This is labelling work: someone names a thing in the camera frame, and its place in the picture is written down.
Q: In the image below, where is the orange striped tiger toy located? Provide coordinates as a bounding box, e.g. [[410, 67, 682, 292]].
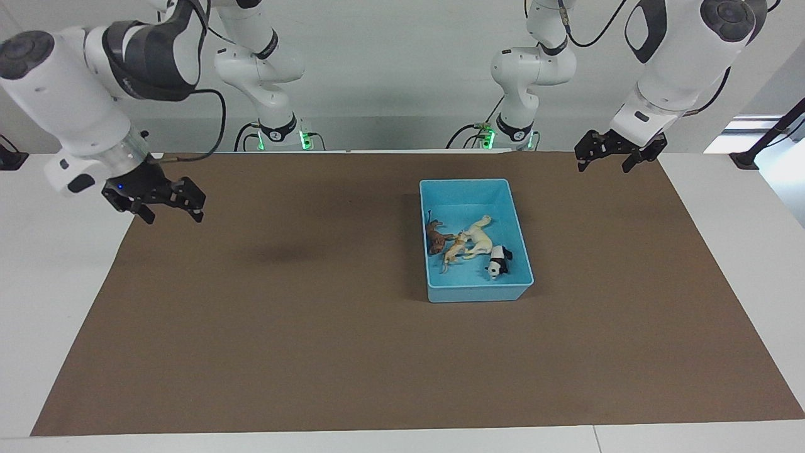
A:
[[440, 232, 470, 275]]

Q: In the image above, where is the brown table mat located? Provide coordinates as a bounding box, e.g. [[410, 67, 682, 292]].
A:
[[30, 151, 805, 437]]

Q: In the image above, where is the light blue plastic storage box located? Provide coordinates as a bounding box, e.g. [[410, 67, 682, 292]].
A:
[[419, 179, 535, 304]]

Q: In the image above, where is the black left base cable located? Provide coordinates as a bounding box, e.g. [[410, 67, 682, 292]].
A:
[[445, 94, 541, 152]]

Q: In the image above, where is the black camera stand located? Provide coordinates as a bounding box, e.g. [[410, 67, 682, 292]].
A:
[[729, 98, 805, 171]]

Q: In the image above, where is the black and white panda toy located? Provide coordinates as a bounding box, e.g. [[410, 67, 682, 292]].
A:
[[484, 245, 514, 281]]

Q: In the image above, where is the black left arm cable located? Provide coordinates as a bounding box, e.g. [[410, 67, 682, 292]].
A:
[[556, 0, 734, 118]]

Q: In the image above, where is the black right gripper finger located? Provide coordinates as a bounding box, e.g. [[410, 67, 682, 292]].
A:
[[181, 179, 208, 224], [128, 200, 157, 226]]

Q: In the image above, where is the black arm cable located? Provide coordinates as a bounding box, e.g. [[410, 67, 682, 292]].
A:
[[148, 0, 227, 165], [556, 0, 734, 118]]

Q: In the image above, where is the black right base cable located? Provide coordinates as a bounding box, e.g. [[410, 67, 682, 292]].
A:
[[233, 121, 327, 154]]

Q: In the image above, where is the cream horse toy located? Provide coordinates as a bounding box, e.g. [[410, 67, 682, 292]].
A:
[[462, 215, 498, 260]]

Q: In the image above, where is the black base cable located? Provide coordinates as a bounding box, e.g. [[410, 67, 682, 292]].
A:
[[445, 94, 541, 152], [233, 121, 327, 154]]

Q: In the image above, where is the brown lion toy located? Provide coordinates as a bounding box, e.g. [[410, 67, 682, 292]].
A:
[[425, 210, 457, 257]]

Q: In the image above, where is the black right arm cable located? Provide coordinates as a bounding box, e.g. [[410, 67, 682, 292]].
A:
[[148, 0, 227, 165]]

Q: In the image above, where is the black table clamp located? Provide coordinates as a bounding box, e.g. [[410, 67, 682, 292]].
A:
[[0, 133, 30, 172]]

